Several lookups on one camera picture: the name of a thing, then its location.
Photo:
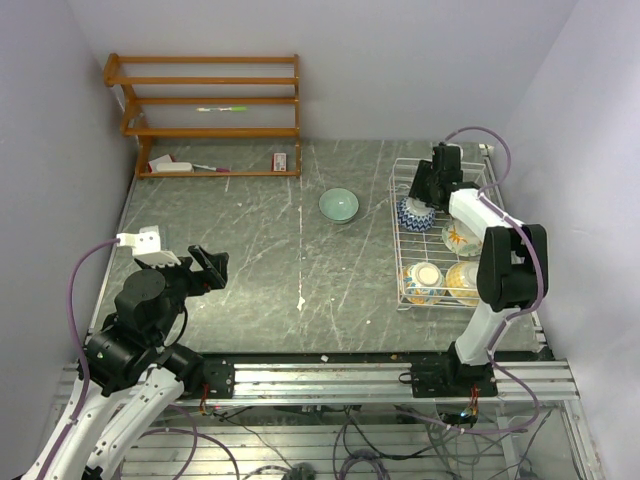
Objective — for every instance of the pale green ribbed bowl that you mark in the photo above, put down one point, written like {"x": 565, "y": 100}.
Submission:
{"x": 338, "y": 205}

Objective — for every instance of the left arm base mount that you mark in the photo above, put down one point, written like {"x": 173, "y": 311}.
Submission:
{"x": 218, "y": 379}

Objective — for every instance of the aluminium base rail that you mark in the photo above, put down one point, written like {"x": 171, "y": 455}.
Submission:
{"x": 310, "y": 384}

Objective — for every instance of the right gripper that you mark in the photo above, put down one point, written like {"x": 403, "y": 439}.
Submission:
{"x": 418, "y": 190}

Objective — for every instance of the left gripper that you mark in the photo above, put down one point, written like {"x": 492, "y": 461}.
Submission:
{"x": 202, "y": 279}

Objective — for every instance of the orange flower bowl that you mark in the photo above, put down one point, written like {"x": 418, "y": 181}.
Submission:
{"x": 460, "y": 240}

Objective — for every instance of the red patterned bowl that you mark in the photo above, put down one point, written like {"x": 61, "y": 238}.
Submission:
{"x": 414, "y": 215}

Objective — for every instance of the pink white pen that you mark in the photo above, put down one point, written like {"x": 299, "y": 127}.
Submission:
{"x": 211, "y": 168}

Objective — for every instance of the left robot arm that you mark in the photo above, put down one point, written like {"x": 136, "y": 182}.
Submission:
{"x": 128, "y": 373}

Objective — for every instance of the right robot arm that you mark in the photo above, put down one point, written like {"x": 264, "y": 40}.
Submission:
{"x": 513, "y": 264}

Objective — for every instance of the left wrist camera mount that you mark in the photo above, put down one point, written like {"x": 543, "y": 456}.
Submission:
{"x": 148, "y": 246}

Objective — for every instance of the white wire dish rack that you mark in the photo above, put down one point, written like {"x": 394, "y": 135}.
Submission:
{"x": 411, "y": 248}

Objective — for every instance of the orange blue patterned bowl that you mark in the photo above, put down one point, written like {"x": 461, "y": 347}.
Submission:
{"x": 421, "y": 284}

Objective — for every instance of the green white pen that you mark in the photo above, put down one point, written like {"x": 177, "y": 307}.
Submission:
{"x": 234, "y": 109}

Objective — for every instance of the blue yellow patterned bowl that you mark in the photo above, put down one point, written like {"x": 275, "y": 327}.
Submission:
{"x": 461, "y": 283}

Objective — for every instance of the small red white box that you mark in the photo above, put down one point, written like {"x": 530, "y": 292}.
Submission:
{"x": 279, "y": 162}

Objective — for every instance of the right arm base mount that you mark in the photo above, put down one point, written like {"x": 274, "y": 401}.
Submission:
{"x": 441, "y": 374}

